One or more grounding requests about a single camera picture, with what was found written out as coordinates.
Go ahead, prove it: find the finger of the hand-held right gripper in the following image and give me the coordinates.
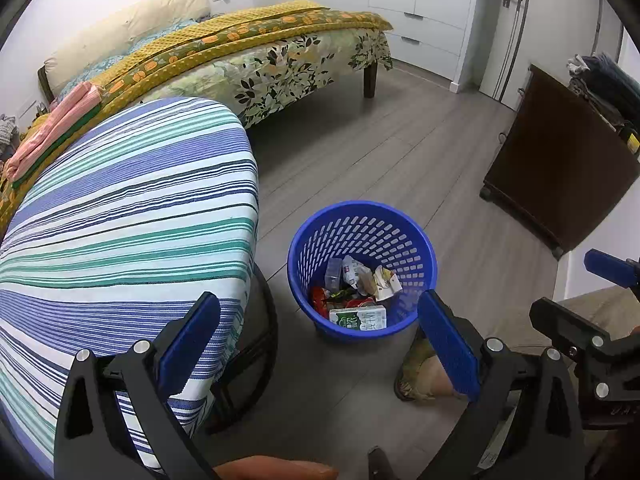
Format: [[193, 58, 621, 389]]
[[584, 248, 640, 291], [529, 297, 640, 403]]

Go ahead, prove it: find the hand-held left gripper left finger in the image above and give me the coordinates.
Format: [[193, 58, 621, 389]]
[[54, 291, 222, 480]]

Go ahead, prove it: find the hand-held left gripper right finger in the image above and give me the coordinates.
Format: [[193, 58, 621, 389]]
[[417, 289, 586, 480]]

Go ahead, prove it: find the green white milk carton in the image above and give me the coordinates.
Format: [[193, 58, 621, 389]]
[[328, 305, 388, 333]]

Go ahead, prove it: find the blue plastic basket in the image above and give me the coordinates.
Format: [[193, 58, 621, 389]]
[[287, 201, 438, 343]]

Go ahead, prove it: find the clear plastic container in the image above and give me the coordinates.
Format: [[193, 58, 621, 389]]
[[324, 258, 347, 292]]

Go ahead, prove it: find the person's left hand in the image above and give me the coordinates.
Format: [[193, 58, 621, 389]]
[[214, 455, 340, 480]]

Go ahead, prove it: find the dark wooden cabinet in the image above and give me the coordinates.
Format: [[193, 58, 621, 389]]
[[479, 63, 640, 261]]

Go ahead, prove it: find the striped tablecloth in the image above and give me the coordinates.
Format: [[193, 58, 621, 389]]
[[0, 97, 260, 478]]

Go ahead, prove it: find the folded clothes stack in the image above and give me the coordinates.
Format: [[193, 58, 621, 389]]
[[566, 51, 640, 133]]

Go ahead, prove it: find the green folded cloth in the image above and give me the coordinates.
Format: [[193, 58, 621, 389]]
[[10, 110, 101, 191]]

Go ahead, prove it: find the white door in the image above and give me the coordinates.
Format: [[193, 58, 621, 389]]
[[477, 0, 626, 111]]

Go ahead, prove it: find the pink folded blanket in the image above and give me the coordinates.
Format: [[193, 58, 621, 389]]
[[5, 82, 106, 181]]

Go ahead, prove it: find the chequered clothes pile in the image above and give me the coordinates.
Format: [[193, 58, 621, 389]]
[[0, 114, 21, 161]]

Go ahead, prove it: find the leaf print bed sheet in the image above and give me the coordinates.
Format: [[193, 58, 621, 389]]
[[165, 27, 394, 131]]

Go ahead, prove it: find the teal floral pillow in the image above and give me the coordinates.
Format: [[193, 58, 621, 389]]
[[127, 19, 198, 53], [65, 52, 126, 88]]

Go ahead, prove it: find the green orange floral quilt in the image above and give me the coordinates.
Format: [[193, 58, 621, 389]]
[[0, 10, 393, 233]]

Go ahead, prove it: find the cream headboard cushion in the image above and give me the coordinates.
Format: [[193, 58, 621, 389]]
[[42, 0, 212, 93]]

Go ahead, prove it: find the mustard dotted blanket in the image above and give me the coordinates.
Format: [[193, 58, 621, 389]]
[[90, 0, 331, 86]]

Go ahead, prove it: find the black metal table frame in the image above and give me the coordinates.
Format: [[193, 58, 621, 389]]
[[207, 265, 279, 433]]

